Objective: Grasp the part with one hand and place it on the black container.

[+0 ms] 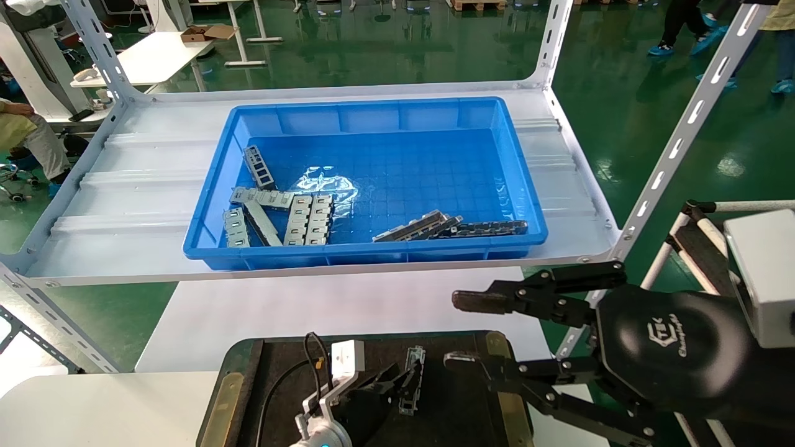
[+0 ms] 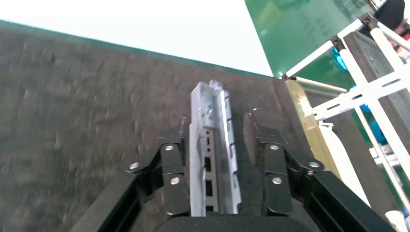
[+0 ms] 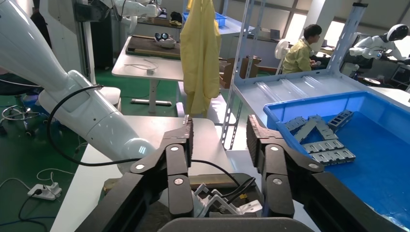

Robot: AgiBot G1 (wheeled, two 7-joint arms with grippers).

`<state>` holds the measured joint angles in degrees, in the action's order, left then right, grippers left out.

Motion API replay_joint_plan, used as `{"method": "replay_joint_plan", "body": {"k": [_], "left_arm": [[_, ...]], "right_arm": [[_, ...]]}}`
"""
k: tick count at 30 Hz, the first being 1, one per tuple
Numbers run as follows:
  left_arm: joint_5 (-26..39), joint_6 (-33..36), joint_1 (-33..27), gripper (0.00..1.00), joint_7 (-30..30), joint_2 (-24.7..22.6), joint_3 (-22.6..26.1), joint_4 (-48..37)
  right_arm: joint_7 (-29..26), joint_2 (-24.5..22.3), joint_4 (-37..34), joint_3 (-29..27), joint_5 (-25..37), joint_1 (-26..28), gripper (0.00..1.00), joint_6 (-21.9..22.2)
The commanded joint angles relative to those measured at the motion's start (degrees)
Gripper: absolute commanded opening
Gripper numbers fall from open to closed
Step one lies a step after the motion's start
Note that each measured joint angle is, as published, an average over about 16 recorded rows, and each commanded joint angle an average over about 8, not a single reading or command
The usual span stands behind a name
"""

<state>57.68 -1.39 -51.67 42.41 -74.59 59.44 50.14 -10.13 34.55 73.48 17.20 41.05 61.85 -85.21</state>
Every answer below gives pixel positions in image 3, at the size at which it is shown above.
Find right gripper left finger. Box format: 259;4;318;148
130;115;195;218

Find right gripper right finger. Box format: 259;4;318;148
246;115;326;219

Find black container brass edges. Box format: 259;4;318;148
102;173;265;225

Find grey slotted metal part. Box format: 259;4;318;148
283;116;308;132
315;116;339;142
293;119;321;143

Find flat grey slotted plate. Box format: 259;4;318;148
301;139;345;154
309;148;357;166

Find brown cardboard box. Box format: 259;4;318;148
240;55;263;79
219;58;244;89

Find hanging yellow coat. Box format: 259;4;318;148
179;0;222;118

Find seated person yellow jacket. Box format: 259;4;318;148
281;24;323;74

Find large blue plastic bin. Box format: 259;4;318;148
263;90;410;231

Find white standing fan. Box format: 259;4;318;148
275;39;292;76

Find white VR headset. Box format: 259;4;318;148
153;32;177;49

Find black tray wooden edge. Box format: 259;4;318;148
126;35;182;60

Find round grey disc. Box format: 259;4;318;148
363;76;382;87

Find white power strip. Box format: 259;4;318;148
27;182;62;202

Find small blue plastic bin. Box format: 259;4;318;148
182;12;228;27

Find white humanoid robot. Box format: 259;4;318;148
349;23;410;65

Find dark computer monitor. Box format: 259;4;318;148
391;65;410;87

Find chrome swivel stool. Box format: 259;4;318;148
0;96;49;138

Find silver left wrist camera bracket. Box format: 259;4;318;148
192;182;264;218

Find dark rectangular frame part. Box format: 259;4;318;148
327;110;354;131

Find white charger with cable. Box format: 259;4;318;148
124;58;159;76

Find white pedestal desk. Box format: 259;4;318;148
111;34;185;116

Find white floor cable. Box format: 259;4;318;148
0;168;76;193

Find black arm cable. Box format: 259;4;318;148
46;84;257;204

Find black floor cable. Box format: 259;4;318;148
17;190;49;232

